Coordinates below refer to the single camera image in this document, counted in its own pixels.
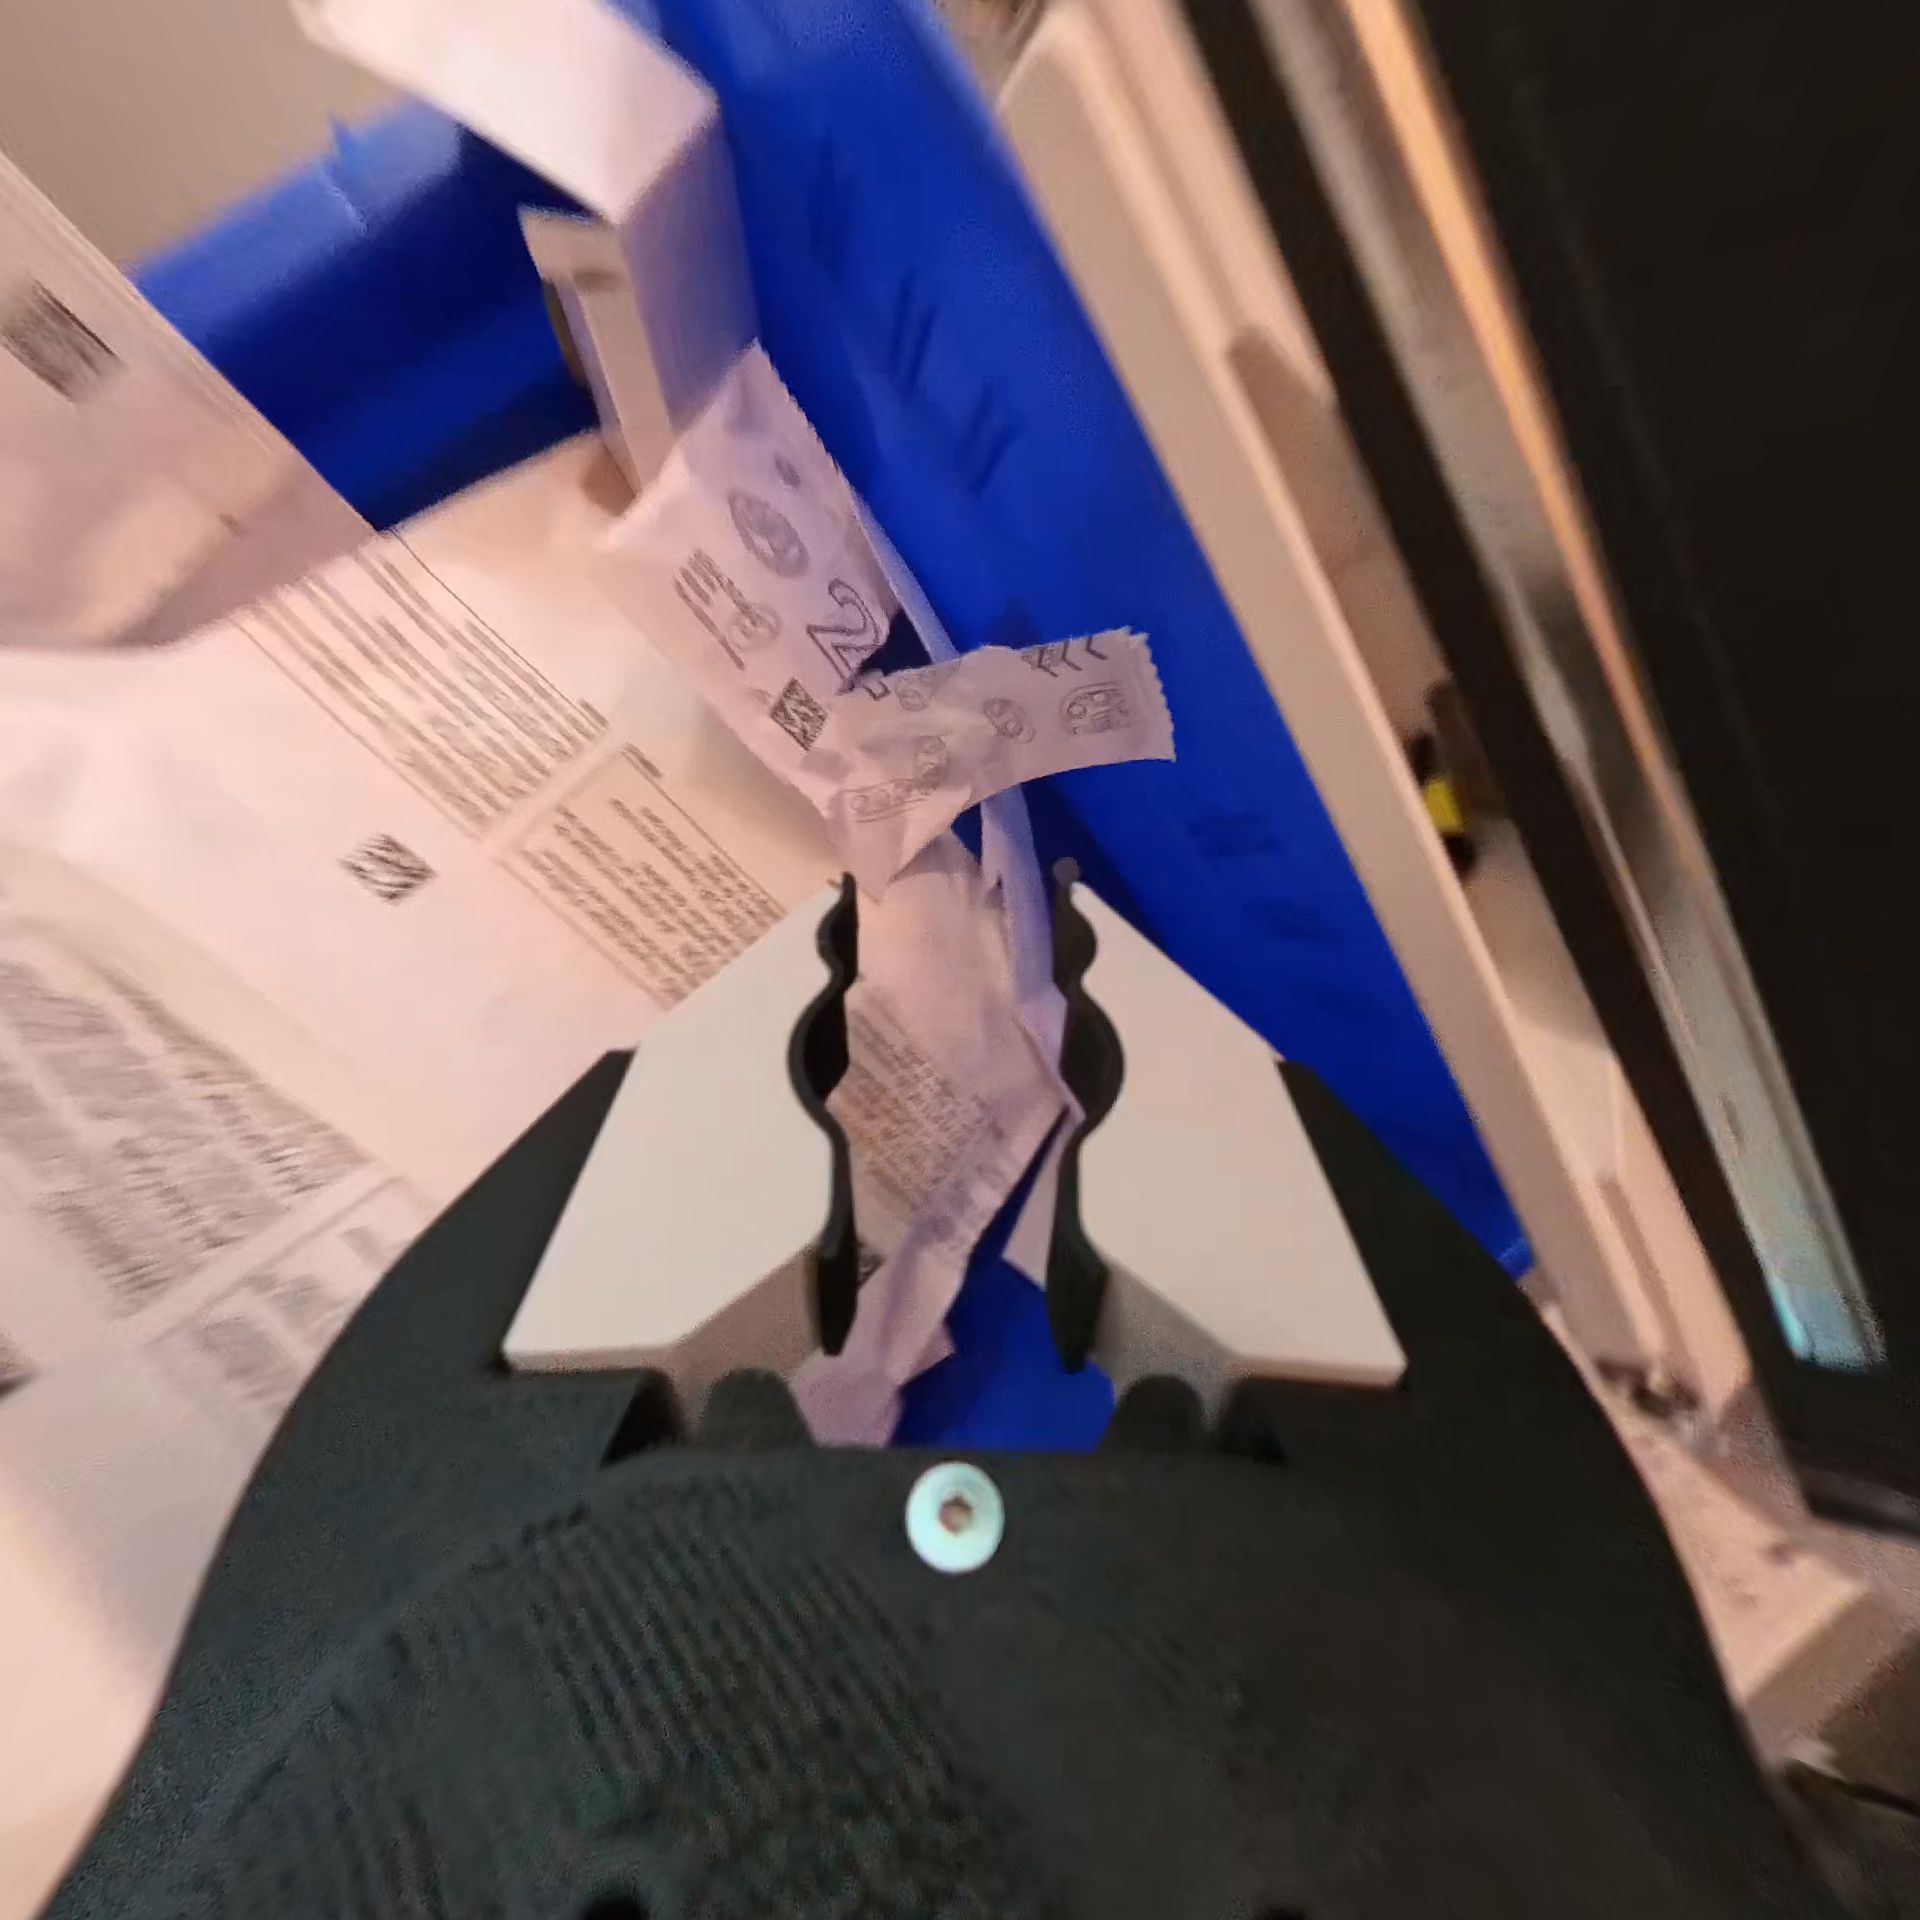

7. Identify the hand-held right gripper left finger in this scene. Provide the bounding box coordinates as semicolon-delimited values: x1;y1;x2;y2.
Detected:
503;874;862;1379

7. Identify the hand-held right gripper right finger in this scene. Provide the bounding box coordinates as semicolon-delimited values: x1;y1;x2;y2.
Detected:
1044;856;1411;1385

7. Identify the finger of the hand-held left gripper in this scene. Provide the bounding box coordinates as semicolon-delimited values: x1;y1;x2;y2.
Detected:
293;0;719;219
516;114;762;498

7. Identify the small torn paper lego bag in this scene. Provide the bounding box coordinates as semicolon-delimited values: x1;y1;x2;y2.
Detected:
602;341;1179;1445

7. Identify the blue storage bin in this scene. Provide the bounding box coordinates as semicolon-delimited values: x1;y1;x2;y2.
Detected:
133;0;1537;1454

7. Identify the heap of white paper bags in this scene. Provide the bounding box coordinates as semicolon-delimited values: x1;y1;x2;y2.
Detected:
0;152;842;1503

